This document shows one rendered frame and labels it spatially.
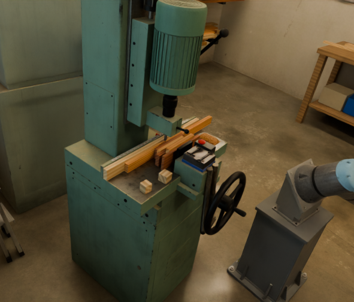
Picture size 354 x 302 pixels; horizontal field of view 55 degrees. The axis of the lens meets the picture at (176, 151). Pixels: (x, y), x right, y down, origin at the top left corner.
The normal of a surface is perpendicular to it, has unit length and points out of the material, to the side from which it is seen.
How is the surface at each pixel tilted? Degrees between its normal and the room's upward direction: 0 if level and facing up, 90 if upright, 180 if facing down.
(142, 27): 90
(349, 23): 90
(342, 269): 0
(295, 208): 90
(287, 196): 90
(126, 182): 0
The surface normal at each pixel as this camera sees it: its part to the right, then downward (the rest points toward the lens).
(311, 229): 0.13, -0.82
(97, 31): -0.61, 0.38
